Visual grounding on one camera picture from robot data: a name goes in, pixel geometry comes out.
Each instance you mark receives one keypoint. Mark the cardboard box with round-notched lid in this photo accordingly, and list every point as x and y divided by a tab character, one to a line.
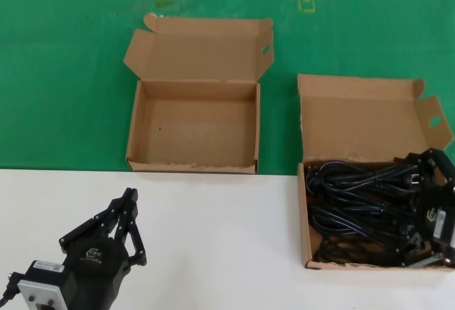
199	132

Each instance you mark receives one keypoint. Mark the cardboard box with torn lid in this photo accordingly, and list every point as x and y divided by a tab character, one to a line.
355	128

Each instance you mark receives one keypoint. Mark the green table cloth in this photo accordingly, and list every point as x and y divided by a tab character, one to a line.
71	111

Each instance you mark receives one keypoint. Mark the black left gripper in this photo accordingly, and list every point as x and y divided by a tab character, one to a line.
94	267

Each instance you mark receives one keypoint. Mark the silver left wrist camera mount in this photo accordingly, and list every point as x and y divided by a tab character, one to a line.
39	285

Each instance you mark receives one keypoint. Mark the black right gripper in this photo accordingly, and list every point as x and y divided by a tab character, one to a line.
428	203

